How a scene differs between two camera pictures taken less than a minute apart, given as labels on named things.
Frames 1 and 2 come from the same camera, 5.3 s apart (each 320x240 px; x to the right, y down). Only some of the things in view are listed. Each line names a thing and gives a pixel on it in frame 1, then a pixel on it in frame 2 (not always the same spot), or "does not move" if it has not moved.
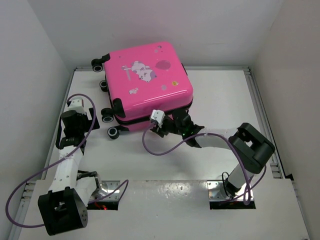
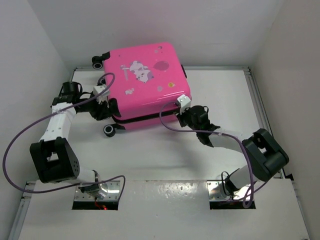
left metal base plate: [107, 187] does not move
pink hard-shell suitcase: [141, 80] does not move
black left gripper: [90, 122] to [101, 112]
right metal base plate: [214, 192] does not move
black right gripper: [160, 130] to [181, 115]
